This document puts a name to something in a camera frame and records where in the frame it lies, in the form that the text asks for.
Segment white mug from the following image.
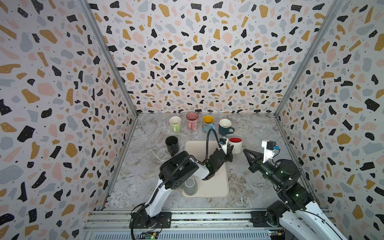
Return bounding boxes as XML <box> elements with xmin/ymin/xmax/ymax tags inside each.
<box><xmin>229</xmin><ymin>137</ymin><xmax>243</xmax><ymax>154</ymax></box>

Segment dark green mug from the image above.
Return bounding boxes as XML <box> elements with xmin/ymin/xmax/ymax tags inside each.
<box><xmin>219</xmin><ymin>119</ymin><xmax>235</xmax><ymax>136</ymax></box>

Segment grey mug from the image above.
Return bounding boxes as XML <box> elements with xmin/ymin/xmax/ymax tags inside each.
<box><xmin>183</xmin><ymin>178</ymin><xmax>198</xmax><ymax>196</ymax></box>

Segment light blue mug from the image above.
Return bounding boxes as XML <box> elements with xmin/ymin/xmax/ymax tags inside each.
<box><xmin>202</xmin><ymin>116</ymin><xmax>216</xmax><ymax>133</ymax></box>

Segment black mug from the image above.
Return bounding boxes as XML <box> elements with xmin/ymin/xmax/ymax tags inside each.
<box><xmin>166</xmin><ymin>136</ymin><xmax>180</xmax><ymax>157</ymax></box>

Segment pink mug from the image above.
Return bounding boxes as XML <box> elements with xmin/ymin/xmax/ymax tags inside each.
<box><xmin>186</xmin><ymin>112</ymin><xmax>199</xmax><ymax>132</ymax></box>

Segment light green mug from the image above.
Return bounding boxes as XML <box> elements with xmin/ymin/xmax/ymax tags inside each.
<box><xmin>169</xmin><ymin>116</ymin><xmax>182</xmax><ymax>133</ymax></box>

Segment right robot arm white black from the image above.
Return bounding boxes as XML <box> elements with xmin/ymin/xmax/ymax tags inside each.
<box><xmin>243</xmin><ymin>149</ymin><xmax>346</xmax><ymax>240</ymax></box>

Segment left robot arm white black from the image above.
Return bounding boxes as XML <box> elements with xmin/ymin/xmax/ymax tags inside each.
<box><xmin>130</xmin><ymin>147</ymin><xmax>233</xmax><ymax>229</ymax></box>

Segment beige serving tray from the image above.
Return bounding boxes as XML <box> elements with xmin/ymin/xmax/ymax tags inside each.
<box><xmin>181</xmin><ymin>140</ymin><xmax>229</xmax><ymax>199</ymax></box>

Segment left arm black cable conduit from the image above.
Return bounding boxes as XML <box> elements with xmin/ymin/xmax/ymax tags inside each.
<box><xmin>130</xmin><ymin>128</ymin><xmax>221</xmax><ymax>240</ymax></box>

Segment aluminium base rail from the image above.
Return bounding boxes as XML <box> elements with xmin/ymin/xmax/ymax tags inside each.
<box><xmin>83</xmin><ymin>208</ymin><xmax>338</xmax><ymax>240</ymax></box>

